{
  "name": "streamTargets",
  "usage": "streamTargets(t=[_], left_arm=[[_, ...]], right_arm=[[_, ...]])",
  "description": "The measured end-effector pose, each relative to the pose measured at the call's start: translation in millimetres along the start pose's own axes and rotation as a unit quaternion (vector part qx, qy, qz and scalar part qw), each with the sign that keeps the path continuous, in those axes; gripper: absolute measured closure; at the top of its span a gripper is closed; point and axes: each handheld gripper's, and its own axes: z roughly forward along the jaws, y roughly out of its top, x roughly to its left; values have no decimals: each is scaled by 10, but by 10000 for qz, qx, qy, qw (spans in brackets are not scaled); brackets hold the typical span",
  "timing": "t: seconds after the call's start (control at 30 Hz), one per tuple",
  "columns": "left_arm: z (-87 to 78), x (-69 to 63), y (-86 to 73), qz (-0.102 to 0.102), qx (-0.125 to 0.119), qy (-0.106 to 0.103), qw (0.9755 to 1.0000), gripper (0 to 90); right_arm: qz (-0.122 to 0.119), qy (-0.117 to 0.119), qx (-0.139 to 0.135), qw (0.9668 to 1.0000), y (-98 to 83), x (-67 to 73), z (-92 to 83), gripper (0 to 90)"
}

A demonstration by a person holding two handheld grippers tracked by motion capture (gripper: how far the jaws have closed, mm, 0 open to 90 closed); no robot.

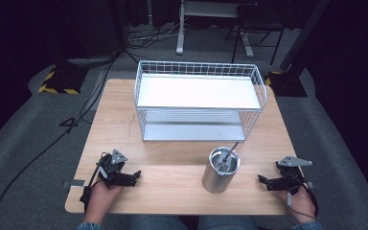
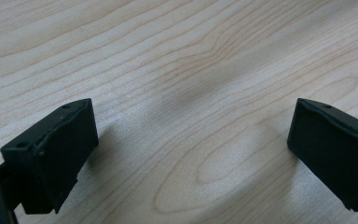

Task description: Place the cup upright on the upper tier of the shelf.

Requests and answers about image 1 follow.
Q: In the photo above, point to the white desk frame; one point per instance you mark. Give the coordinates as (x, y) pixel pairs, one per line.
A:
(204, 19)

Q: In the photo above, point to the silver metal cylinder cup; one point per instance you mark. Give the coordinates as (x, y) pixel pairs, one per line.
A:
(218, 177)

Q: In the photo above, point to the grey tape strip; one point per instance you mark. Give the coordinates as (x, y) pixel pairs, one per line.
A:
(75, 183)

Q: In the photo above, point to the person's left hand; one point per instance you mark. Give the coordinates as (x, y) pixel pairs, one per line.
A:
(103, 198)

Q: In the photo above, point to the black stand pole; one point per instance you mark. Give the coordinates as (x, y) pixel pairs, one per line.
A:
(303, 33)

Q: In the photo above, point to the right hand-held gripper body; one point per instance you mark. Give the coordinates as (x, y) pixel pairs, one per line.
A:
(289, 174)

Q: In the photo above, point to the black chair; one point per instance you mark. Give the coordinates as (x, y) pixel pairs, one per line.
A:
(257, 25)

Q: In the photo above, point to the small grey tape piece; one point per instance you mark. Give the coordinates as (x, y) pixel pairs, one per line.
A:
(310, 184)

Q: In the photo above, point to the yellow-black striped stand base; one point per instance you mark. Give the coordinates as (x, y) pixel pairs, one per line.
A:
(284, 83)
(60, 81)

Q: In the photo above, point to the person's legs in jeans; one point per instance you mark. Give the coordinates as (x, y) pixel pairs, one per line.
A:
(188, 222)

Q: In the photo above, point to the person's right hand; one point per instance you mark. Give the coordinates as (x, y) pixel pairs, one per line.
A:
(298, 204)

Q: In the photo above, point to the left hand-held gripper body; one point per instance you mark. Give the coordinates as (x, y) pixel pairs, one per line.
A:
(115, 166)

